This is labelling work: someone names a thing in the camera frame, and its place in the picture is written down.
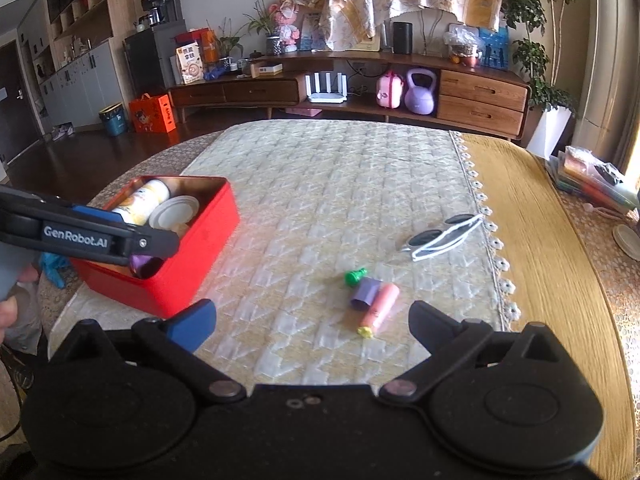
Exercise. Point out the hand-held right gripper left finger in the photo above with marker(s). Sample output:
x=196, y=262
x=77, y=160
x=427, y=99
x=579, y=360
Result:
x=192, y=322

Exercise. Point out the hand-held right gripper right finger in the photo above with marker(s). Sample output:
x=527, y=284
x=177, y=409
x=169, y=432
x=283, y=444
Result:
x=427, y=325

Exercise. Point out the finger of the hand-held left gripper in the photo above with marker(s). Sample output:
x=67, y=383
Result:
x=145, y=242
x=100, y=214

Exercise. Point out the white and yellow bottle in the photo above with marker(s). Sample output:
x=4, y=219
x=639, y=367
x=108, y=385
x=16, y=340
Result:
x=145, y=200

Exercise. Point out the red tin box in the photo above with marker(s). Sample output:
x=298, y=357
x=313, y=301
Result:
x=200, y=260

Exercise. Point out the person's left hand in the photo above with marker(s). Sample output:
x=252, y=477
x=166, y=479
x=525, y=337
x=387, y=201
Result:
x=6, y=317

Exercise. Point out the white jar lid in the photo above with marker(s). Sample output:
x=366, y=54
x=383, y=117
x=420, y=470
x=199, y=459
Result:
x=172, y=212

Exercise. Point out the blue rubber gloves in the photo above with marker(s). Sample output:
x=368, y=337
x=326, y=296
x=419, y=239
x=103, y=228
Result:
x=55, y=267

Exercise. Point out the white sunglasses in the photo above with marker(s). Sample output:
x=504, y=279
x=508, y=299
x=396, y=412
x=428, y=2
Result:
x=435, y=240

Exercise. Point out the small green toy piece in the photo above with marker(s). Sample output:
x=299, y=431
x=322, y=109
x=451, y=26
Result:
x=356, y=277

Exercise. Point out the teal trash bin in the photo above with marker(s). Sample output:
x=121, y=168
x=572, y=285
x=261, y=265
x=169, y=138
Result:
x=112, y=120

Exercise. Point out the orange gift box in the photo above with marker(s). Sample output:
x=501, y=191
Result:
x=152, y=115

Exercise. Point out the dark mini fridge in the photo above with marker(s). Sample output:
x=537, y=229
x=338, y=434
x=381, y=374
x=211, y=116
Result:
x=150, y=65

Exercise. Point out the cream quilted mat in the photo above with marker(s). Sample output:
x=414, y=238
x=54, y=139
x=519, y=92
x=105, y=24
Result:
x=325, y=185

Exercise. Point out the printed snack box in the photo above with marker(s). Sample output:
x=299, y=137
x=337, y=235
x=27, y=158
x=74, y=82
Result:
x=190, y=65

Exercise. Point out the orange gift bag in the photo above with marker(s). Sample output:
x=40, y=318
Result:
x=200, y=45

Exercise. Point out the small potted plant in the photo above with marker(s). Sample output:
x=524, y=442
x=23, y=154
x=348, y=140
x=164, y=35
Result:
x=227, y=47

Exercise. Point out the white and yellow box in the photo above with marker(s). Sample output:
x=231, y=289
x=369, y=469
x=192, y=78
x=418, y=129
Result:
x=265, y=70

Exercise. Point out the black coffee machine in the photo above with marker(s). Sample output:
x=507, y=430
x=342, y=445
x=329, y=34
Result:
x=162, y=7

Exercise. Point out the round coaster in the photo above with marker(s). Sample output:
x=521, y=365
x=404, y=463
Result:
x=627, y=239

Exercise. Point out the stack of colourful folders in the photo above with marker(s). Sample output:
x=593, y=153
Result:
x=590, y=180

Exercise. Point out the purple kettlebell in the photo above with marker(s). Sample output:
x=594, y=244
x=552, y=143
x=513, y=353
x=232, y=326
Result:
x=420, y=97

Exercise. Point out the potted tree white pot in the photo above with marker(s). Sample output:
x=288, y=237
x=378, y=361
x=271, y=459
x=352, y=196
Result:
x=550, y=130

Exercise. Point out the white router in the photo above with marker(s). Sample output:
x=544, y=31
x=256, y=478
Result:
x=326, y=96

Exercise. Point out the potted orchid patterned pot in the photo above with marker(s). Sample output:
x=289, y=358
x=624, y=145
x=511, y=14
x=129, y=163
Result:
x=272, y=45

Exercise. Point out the pink toy suitcase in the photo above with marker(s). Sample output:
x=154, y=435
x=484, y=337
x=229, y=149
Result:
x=390, y=91

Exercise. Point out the wooden tv cabinet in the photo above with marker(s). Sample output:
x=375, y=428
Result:
x=480, y=90

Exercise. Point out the pink plush doll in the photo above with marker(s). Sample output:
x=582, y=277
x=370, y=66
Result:
x=286, y=25

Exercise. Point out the clear plastic bag of snacks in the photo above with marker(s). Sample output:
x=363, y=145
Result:
x=462, y=47

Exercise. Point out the blue printed bag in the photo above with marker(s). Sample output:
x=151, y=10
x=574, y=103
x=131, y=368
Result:
x=495, y=47

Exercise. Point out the black speaker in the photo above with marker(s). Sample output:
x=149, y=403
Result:
x=402, y=37

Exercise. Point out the beige curtain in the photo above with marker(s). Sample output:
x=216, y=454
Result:
x=605, y=60

